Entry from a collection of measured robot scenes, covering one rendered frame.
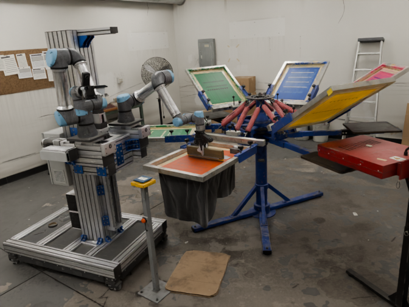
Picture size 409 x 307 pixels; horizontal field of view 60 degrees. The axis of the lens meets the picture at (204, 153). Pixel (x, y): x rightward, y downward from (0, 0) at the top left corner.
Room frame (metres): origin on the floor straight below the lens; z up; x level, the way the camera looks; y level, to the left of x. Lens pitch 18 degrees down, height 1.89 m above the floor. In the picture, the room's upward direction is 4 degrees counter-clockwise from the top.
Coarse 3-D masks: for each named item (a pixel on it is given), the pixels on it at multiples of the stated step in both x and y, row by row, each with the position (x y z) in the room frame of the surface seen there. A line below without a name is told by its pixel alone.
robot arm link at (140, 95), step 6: (162, 72) 2.93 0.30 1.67; (168, 72) 2.98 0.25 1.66; (168, 78) 2.95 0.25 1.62; (150, 84) 3.05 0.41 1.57; (138, 90) 3.20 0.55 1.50; (144, 90) 3.09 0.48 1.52; (150, 90) 3.06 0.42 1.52; (138, 96) 3.13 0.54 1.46; (144, 96) 3.12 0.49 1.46; (138, 102) 3.15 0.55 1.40
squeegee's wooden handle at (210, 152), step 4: (188, 148) 2.90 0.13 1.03; (192, 148) 2.87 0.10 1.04; (196, 148) 2.84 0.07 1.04; (204, 148) 2.80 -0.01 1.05; (208, 148) 2.79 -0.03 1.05; (188, 152) 2.90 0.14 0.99; (192, 152) 2.87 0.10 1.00; (196, 152) 2.85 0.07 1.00; (200, 152) 2.82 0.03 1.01; (204, 152) 2.79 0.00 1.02; (208, 152) 2.77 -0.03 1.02; (212, 152) 2.75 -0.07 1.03; (216, 152) 2.72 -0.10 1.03; (220, 152) 2.70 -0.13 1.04; (208, 156) 2.78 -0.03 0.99; (212, 156) 2.75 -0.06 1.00; (216, 156) 2.73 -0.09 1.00; (220, 156) 2.70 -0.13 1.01
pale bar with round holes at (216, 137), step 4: (212, 136) 3.25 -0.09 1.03; (216, 136) 3.22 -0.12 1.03; (220, 136) 3.19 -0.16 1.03; (224, 136) 3.17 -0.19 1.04; (228, 136) 3.15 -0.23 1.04; (232, 136) 3.14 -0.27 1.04; (236, 136) 3.13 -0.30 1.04; (216, 140) 3.22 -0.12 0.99; (220, 140) 3.19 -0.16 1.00; (224, 140) 3.17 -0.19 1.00; (228, 140) 3.14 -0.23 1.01; (232, 140) 3.12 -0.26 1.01; (236, 140) 3.09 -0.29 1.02; (240, 140) 3.07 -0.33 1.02; (244, 140) 3.04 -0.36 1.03; (248, 140) 3.02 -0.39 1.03; (252, 140) 3.00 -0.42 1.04; (256, 140) 2.97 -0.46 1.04; (260, 140) 2.96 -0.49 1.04; (264, 140) 2.96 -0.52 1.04; (248, 144) 3.02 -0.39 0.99; (260, 144) 2.95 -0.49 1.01; (264, 144) 2.96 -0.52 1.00
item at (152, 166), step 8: (208, 144) 3.19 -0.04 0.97; (216, 144) 3.14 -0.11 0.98; (224, 144) 3.09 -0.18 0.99; (232, 144) 3.06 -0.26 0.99; (176, 152) 2.93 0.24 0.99; (184, 152) 3.02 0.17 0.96; (160, 160) 2.77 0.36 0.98; (232, 160) 2.63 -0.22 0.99; (144, 168) 2.65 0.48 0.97; (152, 168) 2.59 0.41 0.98; (160, 168) 2.55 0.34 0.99; (168, 168) 2.54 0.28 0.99; (216, 168) 2.47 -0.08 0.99; (224, 168) 2.53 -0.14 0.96; (176, 176) 2.45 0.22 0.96; (184, 176) 2.41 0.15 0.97; (192, 176) 2.36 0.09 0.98; (200, 176) 2.33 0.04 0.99; (208, 176) 2.36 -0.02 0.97
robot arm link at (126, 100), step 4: (120, 96) 3.07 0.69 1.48; (124, 96) 3.06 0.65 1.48; (128, 96) 3.08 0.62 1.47; (132, 96) 3.14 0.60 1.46; (120, 100) 3.05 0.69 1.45; (124, 100) 3.05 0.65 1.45; (128, 100) 3.08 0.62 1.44; (132, 100) 3.12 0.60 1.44; (120, 104) 3.05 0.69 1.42; (124, 104) 3.05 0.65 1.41; (128, 104) 3.07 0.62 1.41; (132, 104) 3.11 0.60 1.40; (120, 108) 3.05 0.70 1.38; (124, 108) 3.05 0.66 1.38; (128, 108) 3.07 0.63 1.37
